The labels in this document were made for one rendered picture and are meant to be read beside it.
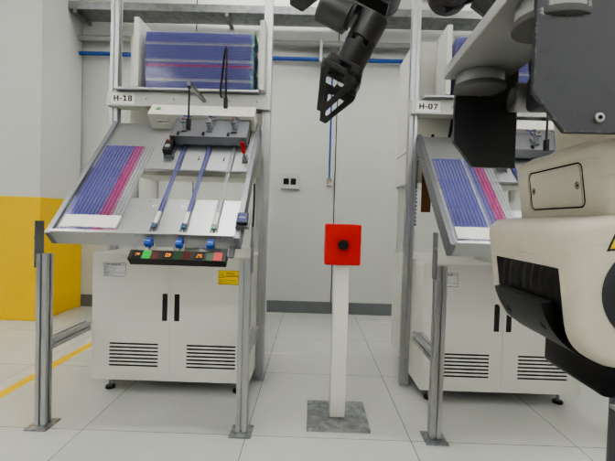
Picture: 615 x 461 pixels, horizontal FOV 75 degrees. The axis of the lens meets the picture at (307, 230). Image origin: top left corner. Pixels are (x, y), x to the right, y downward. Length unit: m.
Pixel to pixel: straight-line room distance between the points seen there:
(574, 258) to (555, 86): 0.18
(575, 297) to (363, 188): 2.98
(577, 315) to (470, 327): 1.42
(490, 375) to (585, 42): 1.66
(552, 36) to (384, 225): 3.02
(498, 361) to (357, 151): 2.08
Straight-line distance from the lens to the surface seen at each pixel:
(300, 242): 3.39
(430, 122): 2.21
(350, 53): 0.79
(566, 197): 0.59
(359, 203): 3.41
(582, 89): 0.49
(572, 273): 0.51
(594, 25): 0.52
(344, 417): 1.75
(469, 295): 1.89
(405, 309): 2.04
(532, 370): 2.09
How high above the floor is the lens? 0.79
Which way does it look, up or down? 1 degrees down
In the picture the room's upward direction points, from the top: 2 degrees clockwise
